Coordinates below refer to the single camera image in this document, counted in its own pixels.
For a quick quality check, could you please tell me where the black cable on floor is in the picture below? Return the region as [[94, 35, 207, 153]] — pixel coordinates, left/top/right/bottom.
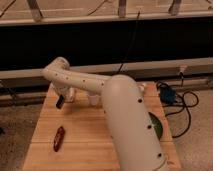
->
[[155, 81, 200, 139]]

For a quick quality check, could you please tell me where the blue power adapter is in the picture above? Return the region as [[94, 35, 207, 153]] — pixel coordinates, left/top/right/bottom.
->
[[160, 88, 175, 104]]

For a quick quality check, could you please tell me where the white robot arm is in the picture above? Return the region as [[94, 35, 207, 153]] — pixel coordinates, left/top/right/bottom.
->
[[43, 57, 169, 171]]

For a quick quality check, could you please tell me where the green round object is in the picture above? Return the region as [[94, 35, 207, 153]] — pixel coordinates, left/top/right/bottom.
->
[[149, 113, 163, 139]]

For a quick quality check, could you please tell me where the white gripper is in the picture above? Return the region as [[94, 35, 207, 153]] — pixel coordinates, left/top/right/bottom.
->
[[52, 83, 69, 109]]

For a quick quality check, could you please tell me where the white cup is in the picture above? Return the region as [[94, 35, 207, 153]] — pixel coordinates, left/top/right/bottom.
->
[[88, 92, 100, 106]]

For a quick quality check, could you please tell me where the black hanging cable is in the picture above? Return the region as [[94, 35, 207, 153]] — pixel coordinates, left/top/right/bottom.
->
[[116, 10, 142, 76]]

